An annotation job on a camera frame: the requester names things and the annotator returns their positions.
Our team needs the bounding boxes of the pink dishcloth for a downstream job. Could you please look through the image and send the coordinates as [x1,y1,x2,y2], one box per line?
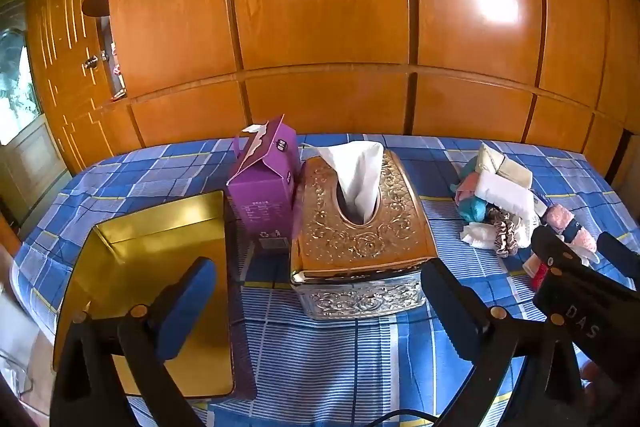
[542,204,599,263]

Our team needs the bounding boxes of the white cloth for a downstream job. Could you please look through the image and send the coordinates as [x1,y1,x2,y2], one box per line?
[460,222,497,251]

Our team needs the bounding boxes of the beige fluffy cloth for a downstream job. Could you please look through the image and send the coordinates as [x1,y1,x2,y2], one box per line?
[475,143,533,190]

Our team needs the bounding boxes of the red christmas stocking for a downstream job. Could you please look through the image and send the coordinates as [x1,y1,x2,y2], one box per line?
[523,254,548,291]

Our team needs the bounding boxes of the leopard satin scrunchie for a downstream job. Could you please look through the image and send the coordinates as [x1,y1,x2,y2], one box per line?
[487,206,520,258]

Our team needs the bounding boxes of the teal plush bear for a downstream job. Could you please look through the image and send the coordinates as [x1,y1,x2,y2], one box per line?
[450,156,487,223]

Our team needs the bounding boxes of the gold metal tin tray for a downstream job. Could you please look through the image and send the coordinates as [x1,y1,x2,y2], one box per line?
[52,191,234,399]

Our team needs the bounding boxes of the blue plaid tablecloth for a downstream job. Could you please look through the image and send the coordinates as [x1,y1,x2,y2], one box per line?
[12,133,639,427]

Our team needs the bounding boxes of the ornate gold tissue box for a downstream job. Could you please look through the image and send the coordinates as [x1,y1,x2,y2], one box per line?
[290,150,437,321]

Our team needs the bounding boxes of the glass panel door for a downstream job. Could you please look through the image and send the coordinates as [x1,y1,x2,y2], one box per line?
[1,0,70,237]

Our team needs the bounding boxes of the purple carton box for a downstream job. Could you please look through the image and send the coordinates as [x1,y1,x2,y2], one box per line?
[227,116,300,251]

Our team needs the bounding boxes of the white tissue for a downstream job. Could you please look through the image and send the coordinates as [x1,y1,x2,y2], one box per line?
[317,141,384,225]

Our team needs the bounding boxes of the wooden wardrobe panels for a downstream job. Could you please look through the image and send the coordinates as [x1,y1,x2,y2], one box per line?
[110,0,639,160]

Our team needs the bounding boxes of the wooden door with handle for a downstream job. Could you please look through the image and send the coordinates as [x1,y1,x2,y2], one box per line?
[26,0,142,173]

